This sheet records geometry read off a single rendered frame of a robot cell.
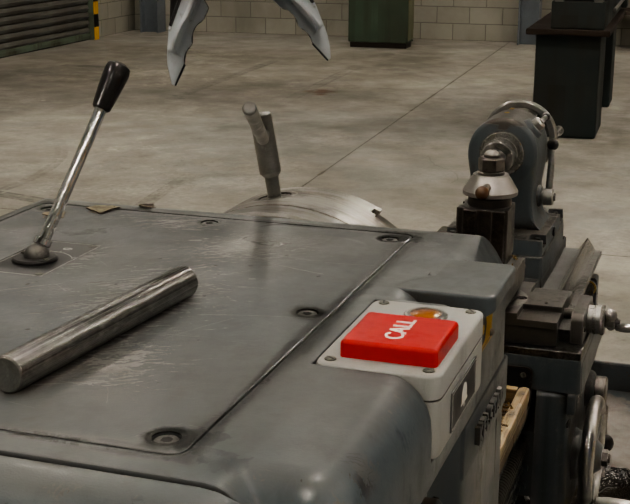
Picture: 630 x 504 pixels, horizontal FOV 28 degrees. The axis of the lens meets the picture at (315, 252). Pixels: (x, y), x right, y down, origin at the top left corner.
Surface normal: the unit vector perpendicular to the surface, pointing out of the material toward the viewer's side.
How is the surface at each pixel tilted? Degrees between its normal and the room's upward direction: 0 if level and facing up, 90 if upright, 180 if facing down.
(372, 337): 0
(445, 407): 90
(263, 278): 0
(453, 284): 0
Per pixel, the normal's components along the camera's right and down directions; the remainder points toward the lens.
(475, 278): 0.00, -0.97
